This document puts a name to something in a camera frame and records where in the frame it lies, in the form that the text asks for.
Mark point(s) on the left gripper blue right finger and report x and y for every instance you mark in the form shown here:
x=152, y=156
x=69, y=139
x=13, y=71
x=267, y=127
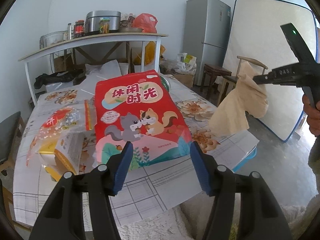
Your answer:
x=202, y=163

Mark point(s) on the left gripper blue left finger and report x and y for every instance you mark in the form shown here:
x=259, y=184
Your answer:
x=120, y=164

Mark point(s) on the red squirrel snack box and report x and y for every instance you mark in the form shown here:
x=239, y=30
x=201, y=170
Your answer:
x=137, y=108

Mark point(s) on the white orange medicine box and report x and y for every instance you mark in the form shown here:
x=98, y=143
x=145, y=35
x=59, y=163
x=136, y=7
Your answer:
x=62, y=155

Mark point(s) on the clear red snack bag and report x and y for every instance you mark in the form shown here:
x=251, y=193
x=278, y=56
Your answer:
x=76, y=117

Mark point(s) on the beige paper towel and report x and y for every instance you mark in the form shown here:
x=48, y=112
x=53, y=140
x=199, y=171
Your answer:
x=247, y=97

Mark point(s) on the blue plastic trash basket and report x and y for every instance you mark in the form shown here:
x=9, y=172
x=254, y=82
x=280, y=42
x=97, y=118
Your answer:
x=250, y=156

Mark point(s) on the person's right hand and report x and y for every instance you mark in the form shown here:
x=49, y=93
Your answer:
x=313, y=116

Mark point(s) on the wooden chair right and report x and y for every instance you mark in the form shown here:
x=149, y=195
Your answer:
x=230, y=81

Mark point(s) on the wooden chair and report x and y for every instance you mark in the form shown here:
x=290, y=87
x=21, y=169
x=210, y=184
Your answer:
x=230, y=81
x=11, y=127

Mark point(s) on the cardboard box on floor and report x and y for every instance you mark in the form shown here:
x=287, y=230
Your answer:
x=185, y=79

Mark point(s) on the dark wooden stool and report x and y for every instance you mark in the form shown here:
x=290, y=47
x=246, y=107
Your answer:
x=213, y=72

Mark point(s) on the black cloth under table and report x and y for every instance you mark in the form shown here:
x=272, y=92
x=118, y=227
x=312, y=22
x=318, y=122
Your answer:
x=57, y=77

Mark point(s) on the white bags pile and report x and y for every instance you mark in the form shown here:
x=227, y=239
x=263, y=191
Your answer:
x=183, y=64

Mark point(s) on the silver refrigerator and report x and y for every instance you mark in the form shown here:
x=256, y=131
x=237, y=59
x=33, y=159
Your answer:
x=206, y=33

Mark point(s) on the yellow plastic bag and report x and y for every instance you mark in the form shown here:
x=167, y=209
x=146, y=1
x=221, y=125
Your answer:
x=149, y=55

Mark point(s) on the wooden chair left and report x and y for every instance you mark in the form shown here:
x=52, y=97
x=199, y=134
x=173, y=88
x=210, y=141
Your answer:
x=11, y=127

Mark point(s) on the white side table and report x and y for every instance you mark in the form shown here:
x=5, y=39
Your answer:
x=80, y=45

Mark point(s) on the pickle jar green lid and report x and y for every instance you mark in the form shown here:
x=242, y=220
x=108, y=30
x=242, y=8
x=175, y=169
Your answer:
x=104, y=25

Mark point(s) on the red sauce jar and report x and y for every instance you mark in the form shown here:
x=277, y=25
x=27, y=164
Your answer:
x=79, y=29

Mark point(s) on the metal basin on shelf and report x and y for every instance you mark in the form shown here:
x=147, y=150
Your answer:
x=52, y=38

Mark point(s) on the red plastic bag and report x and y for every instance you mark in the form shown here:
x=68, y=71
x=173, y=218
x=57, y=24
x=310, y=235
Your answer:
x=147, y=22

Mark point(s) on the steel rice cooker pot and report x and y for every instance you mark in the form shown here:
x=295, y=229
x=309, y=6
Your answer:
x=94, y=20

